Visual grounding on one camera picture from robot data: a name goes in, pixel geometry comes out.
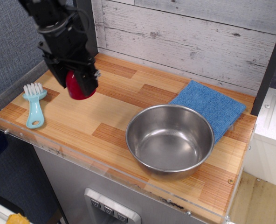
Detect blue microfiber cloth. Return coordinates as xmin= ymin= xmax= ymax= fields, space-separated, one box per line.
xmin=170 ymin=81 xmax=246 ymax=143

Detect yellow object at corner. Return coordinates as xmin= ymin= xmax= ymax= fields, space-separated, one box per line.
xmin=6 ymin=213 xmax=31 ymax=224

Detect dark metal frame post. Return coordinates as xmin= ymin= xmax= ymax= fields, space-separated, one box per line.
xmin=73 ymin=0 xmax=98 ymax=56

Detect light blue scrub brush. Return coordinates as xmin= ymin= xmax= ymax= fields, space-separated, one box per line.
xmin=23 ymin=83 xmax=47 ymax=129

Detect red toy pepper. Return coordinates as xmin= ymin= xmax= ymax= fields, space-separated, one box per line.
xmin=66 ymin=70 xmax=96 ymax=100

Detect silver dispenser button panel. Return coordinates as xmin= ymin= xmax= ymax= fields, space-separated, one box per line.
xmin=84 ymin=188 xmax=141 ymax=224

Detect clear acrylic guard rail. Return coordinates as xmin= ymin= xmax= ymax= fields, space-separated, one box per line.
xmin=0 ymin=114 xmax=256 ymax=224

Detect stainless steel bowl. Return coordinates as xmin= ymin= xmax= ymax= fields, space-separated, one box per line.
xmin=125 ymin=104 xmax=215 ymax=180

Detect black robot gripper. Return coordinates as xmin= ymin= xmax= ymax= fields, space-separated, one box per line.
xmin=19 ymin=0 xmax=100 ymax=96

